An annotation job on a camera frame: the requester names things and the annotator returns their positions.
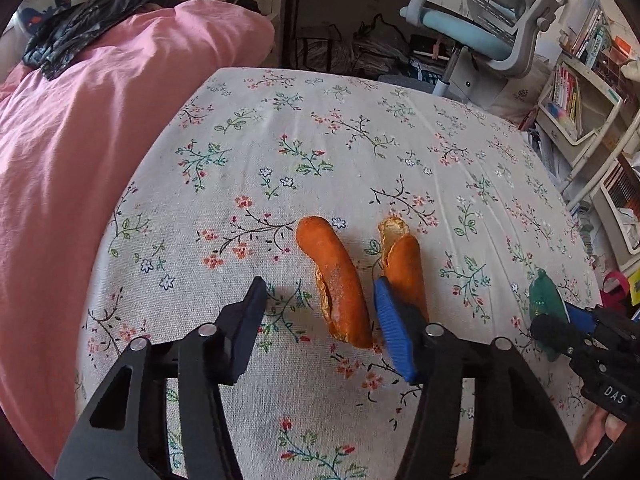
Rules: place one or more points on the white side shelf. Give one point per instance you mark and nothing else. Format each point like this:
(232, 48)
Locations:
(622, 220)

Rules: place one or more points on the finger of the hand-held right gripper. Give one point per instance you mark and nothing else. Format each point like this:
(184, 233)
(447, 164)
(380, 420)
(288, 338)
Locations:
(552, 335)
(580, 317)

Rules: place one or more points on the green plastic piece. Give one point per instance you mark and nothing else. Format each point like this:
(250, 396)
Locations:
(542, 292)

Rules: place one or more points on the pile of newspapers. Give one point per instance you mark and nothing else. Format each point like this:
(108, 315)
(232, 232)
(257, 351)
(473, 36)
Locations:
(360, 52)

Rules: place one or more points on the white rolling book cart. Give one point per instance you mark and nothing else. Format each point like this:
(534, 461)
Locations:
(600, 105)

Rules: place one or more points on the row of upright shelf books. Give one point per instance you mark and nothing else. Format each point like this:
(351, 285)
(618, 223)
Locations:
(592, 35)

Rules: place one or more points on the orange bread piece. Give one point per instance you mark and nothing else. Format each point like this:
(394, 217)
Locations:
(407, 270)
(332, 270)

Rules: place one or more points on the row of books in cart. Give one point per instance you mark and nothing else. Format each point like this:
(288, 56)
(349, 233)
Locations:
(567, 95)

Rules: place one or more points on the pink blanket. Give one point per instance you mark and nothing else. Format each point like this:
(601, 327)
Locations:
(75, 185)

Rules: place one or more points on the grey blue office chair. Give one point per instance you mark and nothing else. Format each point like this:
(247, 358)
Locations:
(490, 35)

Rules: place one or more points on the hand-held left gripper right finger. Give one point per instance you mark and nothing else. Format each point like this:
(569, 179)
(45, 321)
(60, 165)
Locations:
(397, 335)

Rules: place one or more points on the red bag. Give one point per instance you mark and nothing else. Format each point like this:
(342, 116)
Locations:
(615, 287)

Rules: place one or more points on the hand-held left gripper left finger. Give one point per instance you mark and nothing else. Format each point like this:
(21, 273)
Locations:
(245, 330)

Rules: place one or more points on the floral tablecloth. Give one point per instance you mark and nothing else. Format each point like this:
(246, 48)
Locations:
(310, 160)

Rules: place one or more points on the person's right hand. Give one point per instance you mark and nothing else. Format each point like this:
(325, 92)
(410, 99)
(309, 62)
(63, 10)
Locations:
(600, 435)

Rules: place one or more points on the black jacket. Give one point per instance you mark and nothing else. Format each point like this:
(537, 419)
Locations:
(85, 25)

